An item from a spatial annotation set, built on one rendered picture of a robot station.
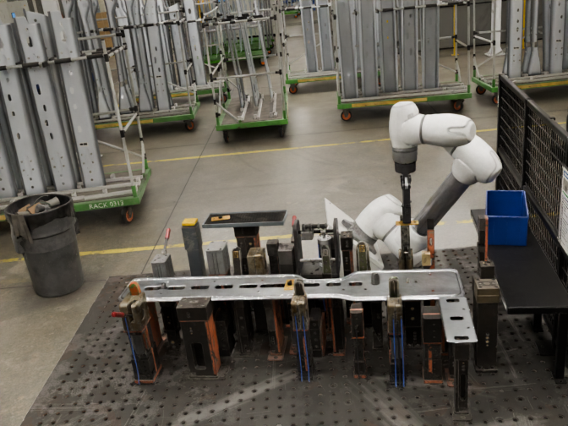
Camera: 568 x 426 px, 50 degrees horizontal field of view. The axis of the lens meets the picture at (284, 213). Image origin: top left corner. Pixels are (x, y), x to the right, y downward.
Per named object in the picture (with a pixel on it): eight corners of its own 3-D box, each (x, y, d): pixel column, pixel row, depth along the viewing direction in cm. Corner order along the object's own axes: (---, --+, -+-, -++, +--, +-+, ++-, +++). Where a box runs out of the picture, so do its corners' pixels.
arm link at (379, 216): (360, 218, 322) (389, 188, 315) (385, 243, 316) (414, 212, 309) (350, 218, 307) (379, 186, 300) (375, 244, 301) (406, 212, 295)
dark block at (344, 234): (346, 324, 271) (340, 237, 256) (346, 315, 277) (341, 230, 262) (357, 324, 270) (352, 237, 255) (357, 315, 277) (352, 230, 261)
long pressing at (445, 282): (112, 306, 248) (111, 303, 247) (133, 279, 268) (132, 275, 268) (466, 299, 225) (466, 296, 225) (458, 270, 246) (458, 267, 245)
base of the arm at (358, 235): (337, 215, 317) (344, 208, 315) (368, 238, 325) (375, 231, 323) (343, 232, 301) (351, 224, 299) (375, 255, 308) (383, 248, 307)
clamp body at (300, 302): (293, 384, 236) (284, 305, 223) (297, 364, 247) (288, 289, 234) (317, 384, 235) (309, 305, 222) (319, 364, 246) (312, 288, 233)
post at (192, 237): (194, 312, 294) (179, 228, 277) (199, 304, 301) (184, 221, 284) (210, 312, 292) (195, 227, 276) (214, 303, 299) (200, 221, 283)
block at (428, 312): (420, 385, 228) (418, 319, 217) (418, 367, 238) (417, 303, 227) (446, 385, 226) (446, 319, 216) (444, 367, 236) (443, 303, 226)
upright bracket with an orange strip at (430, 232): (428, 326, 262) (427, 219, 244) (428, 324, 264) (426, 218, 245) (435, 326, 262) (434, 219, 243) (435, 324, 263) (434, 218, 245)
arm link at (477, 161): (395, 234, 316) (425, 264, 310) (376, 246, 306) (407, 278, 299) (478, 126, 262) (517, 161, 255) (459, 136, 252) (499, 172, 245)
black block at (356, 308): (350, 382, 234) (345, 316, 223) (351, 365, 243) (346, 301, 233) (371, 382, 232) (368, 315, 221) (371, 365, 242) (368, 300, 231)
